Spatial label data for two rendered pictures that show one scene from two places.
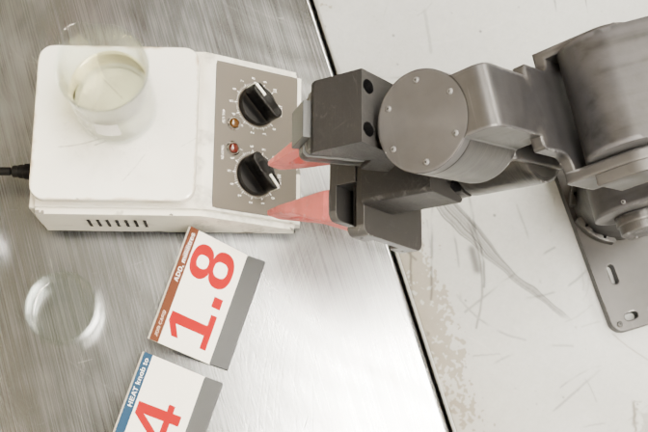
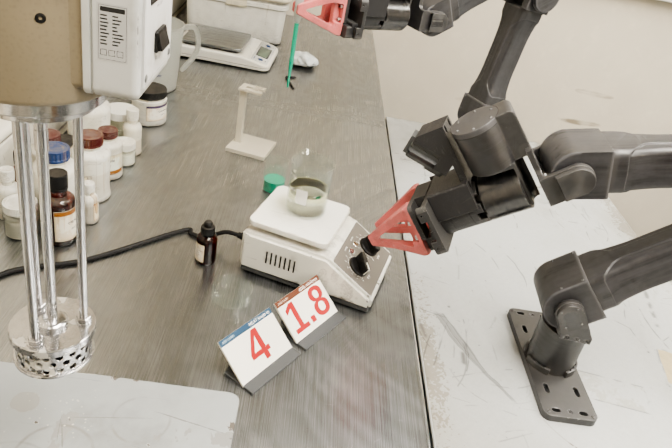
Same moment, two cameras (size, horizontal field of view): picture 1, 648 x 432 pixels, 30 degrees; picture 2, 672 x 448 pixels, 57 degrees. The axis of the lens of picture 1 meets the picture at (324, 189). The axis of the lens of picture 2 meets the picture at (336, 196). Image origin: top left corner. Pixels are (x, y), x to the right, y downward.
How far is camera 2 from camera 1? 0.59 m
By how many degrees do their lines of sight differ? 46
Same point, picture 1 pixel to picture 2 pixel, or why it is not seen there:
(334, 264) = (382, 332)
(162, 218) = (305, 260)
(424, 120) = (475, 119)
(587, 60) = (555, 137)
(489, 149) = (503, 141)
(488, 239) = (473, 353)
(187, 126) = (335, 224)
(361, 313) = (391, 356)
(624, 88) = (573, 141)
